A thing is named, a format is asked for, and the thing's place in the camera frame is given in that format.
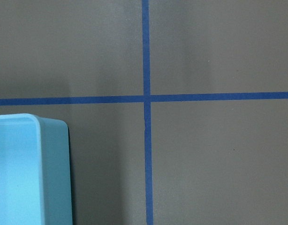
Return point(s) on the light blue plastic bin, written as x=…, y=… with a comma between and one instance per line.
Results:
x=35, y=187

